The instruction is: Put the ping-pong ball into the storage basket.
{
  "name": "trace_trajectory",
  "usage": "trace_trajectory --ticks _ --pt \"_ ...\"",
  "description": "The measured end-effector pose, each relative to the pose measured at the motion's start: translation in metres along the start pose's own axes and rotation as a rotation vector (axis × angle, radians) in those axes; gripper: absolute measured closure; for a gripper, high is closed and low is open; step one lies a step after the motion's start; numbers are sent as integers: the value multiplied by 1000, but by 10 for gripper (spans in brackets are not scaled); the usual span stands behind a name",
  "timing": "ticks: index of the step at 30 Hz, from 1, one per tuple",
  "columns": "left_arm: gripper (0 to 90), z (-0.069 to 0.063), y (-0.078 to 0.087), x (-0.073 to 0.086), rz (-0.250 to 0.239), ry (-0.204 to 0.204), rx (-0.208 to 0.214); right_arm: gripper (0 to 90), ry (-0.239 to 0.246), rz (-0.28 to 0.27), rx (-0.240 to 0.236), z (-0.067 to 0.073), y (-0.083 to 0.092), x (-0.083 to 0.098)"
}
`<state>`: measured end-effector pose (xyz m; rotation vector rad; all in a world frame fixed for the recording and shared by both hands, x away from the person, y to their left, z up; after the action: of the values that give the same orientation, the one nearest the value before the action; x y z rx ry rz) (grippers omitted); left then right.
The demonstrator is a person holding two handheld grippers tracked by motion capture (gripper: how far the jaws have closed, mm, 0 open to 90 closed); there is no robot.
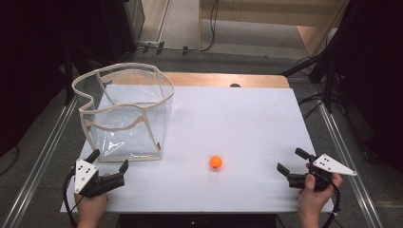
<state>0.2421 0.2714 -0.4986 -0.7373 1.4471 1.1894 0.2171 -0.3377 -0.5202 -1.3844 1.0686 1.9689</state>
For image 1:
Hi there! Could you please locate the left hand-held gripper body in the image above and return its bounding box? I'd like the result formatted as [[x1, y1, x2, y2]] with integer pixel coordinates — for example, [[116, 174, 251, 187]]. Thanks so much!
[[73, 158, 126, 200]]

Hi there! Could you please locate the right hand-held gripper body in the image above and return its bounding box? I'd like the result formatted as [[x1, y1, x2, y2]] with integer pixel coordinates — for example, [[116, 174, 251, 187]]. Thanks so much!
[[286, 153, 358, 193]]

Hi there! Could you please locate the clear plastic bag beige trim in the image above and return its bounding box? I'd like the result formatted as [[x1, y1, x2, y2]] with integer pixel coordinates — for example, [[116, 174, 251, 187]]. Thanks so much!
[[71, 62, 176, 163]]

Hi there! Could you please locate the orange ball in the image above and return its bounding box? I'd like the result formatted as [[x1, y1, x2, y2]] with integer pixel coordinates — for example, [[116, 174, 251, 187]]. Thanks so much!
[[209, 155, 223, 170]]

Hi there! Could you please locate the person's left hand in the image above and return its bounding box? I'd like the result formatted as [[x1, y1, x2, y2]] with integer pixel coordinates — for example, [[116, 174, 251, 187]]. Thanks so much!
[[73, 172, 111, 222]]

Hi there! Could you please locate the person's right hand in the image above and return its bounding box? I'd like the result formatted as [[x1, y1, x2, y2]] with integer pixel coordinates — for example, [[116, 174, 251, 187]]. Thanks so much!
[[297, 162, 344, 219]]

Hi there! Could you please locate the white table cover sheet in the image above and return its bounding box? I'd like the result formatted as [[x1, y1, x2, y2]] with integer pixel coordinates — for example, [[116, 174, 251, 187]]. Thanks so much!
[[59, 84, 335, 214]]

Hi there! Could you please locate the black metal stand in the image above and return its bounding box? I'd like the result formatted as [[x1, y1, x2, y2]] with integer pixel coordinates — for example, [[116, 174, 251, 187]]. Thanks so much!
[[280, 37, 336, 114], [62, 44, 77, 106]]

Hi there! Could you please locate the black curtain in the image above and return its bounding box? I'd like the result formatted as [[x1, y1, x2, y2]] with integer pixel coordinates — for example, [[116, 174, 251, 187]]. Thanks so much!
[[319, 0, 403, 174], [0, 0, 137, 158]]

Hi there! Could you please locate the grey cabinet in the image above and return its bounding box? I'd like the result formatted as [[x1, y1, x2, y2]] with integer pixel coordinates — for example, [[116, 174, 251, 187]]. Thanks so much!
[[123, 0, 146, 44]]

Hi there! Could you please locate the metal floor rail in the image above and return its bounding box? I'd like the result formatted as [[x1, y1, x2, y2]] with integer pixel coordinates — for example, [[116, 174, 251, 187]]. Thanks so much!
[[1, 95, 79, 228], [317, 102, 385, 228]]

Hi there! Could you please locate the left hand-held gripper black cable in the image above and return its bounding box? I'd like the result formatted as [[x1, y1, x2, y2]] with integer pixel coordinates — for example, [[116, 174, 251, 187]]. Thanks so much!
[[62, 166, 86, 228]]

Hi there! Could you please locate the hand-held gripper black cable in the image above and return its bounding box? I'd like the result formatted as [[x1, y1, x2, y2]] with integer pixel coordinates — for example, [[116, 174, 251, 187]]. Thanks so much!
[[62, 166, 86, 228], [320, 177, 342, 228]]

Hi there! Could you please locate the right hand-held gripper black cable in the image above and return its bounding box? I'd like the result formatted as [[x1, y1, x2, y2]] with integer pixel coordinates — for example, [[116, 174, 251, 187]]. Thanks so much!
[[320, 177, 342, 228]]

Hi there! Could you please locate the black floor cable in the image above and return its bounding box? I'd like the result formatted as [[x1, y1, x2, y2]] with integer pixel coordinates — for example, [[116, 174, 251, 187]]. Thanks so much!
[[297, 92, 326, 121], [136, 0, 221, 53]]

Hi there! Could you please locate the light wooden furniture frame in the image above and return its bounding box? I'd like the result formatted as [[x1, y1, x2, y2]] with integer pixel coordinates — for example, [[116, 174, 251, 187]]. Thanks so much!
[[198, 0, 351, 58]]

